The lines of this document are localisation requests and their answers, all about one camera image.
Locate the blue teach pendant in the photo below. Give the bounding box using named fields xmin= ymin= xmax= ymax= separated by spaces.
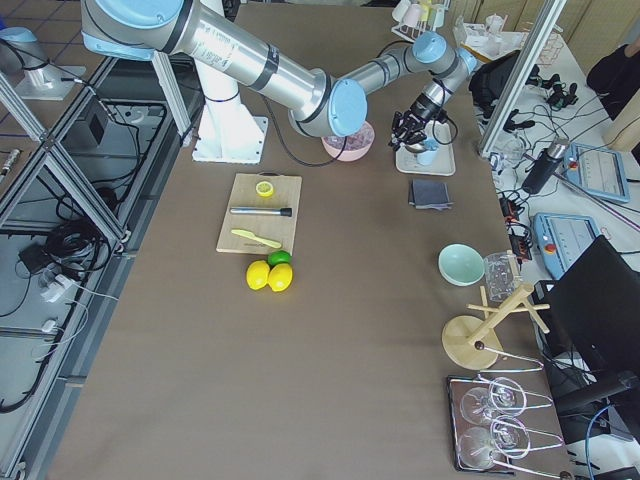
xmin=532 ymin=212 xmax=599 ymax=280
xmin=563 ymin=143 xmax=630 ymax=204

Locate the metal ice scoop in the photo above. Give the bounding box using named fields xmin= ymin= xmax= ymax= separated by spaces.
xmin=404 ymin=137 xmax=440 ymax=154

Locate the whole lemon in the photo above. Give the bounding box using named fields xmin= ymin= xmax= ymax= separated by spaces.
xmin=245 ymin=260 xmax=271 ymax=290
xmin=268 ymin=263 xmax=293 ymax=292

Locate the pink bowl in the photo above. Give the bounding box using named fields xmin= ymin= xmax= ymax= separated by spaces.
xmin=321 ymin=122 xmax=375 ymax=162

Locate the grey folded cloth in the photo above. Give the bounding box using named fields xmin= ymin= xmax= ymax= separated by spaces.
xmin=408 ymin=179 xmax=453 ymax=211

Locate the light blue cup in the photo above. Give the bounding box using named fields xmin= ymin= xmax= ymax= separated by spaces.
xmin=416 ymin=149 xmax=439 ymax=166

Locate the black tray with glasses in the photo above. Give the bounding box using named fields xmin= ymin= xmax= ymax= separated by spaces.
xmin=446 ymin=376 xmax=573 ymax=479

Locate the cream rabbit tray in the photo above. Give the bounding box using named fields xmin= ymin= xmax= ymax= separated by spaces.
xmin=395 ymin=121 xmax=456 ymax=176

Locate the pile of clear ice cubes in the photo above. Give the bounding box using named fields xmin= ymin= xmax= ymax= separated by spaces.
xmin=325 ymin=122 xmax=375 ymax=152

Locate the steel muddler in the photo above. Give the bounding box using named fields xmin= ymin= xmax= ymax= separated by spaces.
xmin=229 ymin=207 xmax=293 ymax=217

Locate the green lime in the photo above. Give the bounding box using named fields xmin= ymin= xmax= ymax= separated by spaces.
xmin=267 ymin=250 xmax=292 ymax=267

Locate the glass jar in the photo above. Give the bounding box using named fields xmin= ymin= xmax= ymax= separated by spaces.
xmin=484 ymin=251 xmax=519 ymax=302

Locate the lower whole lemon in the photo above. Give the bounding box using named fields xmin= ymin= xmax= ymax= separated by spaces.
xmin=268 ymin=263 xmax=293 ymax=292

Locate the black thermos bottle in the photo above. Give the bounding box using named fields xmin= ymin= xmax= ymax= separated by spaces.
xmin=522 ymin=137 xmax=570 ymax=195

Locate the green bowl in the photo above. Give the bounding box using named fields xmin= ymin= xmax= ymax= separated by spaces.
xmin=438 ymin=244 xmax=485 ymax=286

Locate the wooden cutting board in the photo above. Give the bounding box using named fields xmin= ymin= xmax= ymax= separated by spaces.
xmin=216 ymin=173 xmax=302 ymax=255

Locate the wooden mug tree stand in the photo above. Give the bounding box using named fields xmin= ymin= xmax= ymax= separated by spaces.
xmin=441 ymin=274 xmax=550 ymax=371

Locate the white wire cup rack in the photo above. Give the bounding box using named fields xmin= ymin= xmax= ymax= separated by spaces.
xmin=391 ymin=0 xmax=450 ymax=43

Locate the upper whole lemon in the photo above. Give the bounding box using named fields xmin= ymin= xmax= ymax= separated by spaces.
xmin=245 ymin=260 xmax=271 ymax=290

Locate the person in dark clothes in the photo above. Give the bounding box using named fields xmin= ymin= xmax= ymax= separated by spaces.
xmin=586 ymin=38 xmax=639 ymax=120

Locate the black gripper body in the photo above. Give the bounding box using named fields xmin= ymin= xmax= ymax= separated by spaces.
xmin=389 ymin=97 xmax=446 ymax=150

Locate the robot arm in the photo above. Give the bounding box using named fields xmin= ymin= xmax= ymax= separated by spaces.
xmin=81 ymin=1 xmax=477 ymax=149

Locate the aluminium frame post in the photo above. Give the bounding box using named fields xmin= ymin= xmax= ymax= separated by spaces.
xmin=478 ymin=0 xmax=566 ymax=159

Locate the yellow plastic knife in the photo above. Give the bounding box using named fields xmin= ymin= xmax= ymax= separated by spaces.
xmin=231 ymin=229 xmax=282 ymax=249

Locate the black monitor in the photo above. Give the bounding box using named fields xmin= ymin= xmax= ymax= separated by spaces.
xmin=542 ymin=234 xmax=640 ymax=374

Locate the half lemon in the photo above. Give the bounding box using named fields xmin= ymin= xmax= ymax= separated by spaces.
xmin=255 ymin=180 xmax=275 ymax=198

